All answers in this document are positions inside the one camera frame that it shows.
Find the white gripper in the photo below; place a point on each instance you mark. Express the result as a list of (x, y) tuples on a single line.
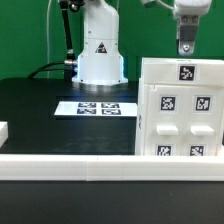
[(188, 22)]

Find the small white box with tag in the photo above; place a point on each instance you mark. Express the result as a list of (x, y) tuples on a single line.
[(169, 71)]

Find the white cabinet body box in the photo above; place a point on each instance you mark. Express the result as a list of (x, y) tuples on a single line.
[(141, 118)]

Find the white door panel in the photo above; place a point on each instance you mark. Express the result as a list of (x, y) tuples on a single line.
[(163, 120), (203, 121)]

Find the white base sheet with tags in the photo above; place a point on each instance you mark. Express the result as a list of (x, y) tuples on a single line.
[(102, 109)]

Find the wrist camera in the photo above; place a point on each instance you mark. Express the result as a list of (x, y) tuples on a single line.
[(152, 3)]

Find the white U-shaped fence frame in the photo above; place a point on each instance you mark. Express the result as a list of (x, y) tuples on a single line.
[(110, 168)]

